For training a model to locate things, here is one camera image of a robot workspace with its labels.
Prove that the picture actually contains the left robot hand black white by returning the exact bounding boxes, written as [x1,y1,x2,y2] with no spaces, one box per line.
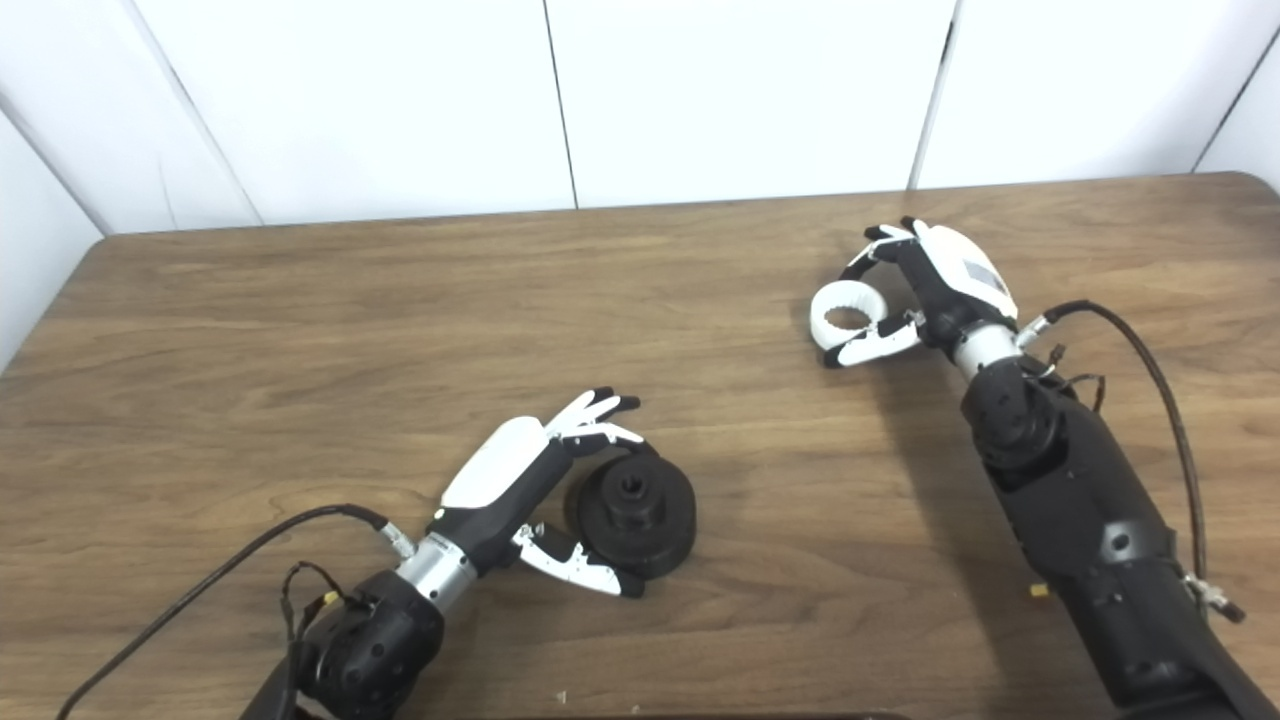
[428,387,648,599]

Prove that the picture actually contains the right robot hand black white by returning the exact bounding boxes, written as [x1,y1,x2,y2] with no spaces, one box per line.
[822,216,1021,369]

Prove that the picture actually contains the white plastic ring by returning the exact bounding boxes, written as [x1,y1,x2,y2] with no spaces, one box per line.
[809,280,893,354]

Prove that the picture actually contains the round black plastic part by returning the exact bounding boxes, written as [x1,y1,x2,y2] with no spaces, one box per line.
[565,445,699,582]

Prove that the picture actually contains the thin wires on right arm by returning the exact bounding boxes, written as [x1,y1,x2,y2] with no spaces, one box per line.
[1030,343,1107,416]

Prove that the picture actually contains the thin wires on arm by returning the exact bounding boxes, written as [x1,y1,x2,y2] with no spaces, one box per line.
[1030,343,1107,416]
[280,560,353,643]

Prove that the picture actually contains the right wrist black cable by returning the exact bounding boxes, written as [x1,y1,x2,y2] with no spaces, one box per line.
[1015,299,1247,624]

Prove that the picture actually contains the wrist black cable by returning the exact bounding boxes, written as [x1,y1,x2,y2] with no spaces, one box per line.
[1015,299,1247,624]
[55,503,417,720]

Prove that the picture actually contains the thin wires on left arm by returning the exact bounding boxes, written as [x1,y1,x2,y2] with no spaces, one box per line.
[280,560,353,643]

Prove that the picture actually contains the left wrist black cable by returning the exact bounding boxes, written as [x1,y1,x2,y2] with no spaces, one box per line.
[55,503,417,720]

